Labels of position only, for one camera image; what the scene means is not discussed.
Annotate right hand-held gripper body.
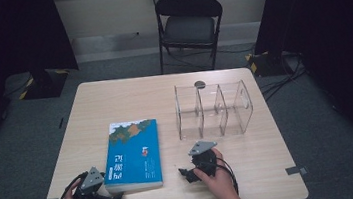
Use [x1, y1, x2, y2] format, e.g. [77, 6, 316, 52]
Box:
[187, 138, 221, 179]

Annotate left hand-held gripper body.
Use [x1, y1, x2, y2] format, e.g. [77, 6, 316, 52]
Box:
[69, 165, 111, 199]

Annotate clear acrylic book rack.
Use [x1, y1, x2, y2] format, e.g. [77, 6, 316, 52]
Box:
[172, 76, 257, 142]

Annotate blue book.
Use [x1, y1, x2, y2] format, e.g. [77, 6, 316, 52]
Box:
[97, 117, 166, 196]

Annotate person's right hand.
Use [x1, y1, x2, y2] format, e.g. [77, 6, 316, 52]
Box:
[190, 145, 240, 199]

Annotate dark round table grommet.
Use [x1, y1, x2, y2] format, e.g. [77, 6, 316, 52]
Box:
[193, 79, 207, 90]

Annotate black stand base yellow tape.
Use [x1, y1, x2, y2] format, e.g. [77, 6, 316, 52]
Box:
[244, 48, 291, 79]
[16, 66, 72, 102]

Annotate black folding chair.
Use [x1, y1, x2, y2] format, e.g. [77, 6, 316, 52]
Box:
[152, 0, 230, 76]

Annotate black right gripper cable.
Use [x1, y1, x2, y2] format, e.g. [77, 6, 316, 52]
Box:
[204, 154, 240, 199]

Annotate black floor cables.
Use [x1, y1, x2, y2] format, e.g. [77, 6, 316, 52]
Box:
[256, 49, 311, 103]

